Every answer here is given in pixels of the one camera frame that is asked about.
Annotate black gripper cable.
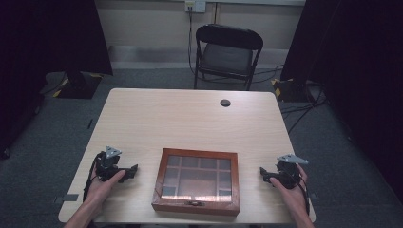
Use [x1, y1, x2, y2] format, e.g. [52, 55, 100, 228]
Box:
[82, 152, 104, 202]
[297, 172, 312, 217]

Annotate dark curtain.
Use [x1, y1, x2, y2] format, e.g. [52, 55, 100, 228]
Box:
[0, 0, 114, 161]
[279, 0, 403, 198]

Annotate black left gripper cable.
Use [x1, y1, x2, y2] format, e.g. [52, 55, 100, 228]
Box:
[82, 152, 104, 202]

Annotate white wall socket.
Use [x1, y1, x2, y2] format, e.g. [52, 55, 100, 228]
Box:
[184, 0, 207, 14]

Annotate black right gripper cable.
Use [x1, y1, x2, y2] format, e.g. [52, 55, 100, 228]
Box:
[297, 172, 312, 217]

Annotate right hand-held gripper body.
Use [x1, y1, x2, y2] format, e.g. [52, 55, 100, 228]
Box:
[269, 153, 310, 191]

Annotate black wall socket cable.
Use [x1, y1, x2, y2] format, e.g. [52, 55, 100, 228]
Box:
[187, 9, 203, 77]

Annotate grey floor tape strip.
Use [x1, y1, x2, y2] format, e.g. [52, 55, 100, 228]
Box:
[52, 193, 80, 204]

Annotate black yellow striped box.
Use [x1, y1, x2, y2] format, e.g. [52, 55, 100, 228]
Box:
[271, 77, 316, 104]

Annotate black floor cables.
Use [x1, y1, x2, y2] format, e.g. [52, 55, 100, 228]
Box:
[279, 85, 329, 136]

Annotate person's right hand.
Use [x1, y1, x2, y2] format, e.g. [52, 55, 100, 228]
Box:
[269, 164, 311, 218]

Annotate black folding chair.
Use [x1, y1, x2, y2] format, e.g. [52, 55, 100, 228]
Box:
[193, 23, 264, 92]

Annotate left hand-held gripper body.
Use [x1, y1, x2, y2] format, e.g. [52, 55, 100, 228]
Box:
[94, 145, 128, 183]

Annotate wooden box with glass lid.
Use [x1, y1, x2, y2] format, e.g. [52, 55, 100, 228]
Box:
[151, 147, 240, 217]

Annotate person's left hand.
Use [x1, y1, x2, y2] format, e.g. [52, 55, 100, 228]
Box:
[83, 164, 127, 211]

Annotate black stand base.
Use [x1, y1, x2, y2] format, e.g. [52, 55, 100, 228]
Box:
[52, 71, 105, 100]

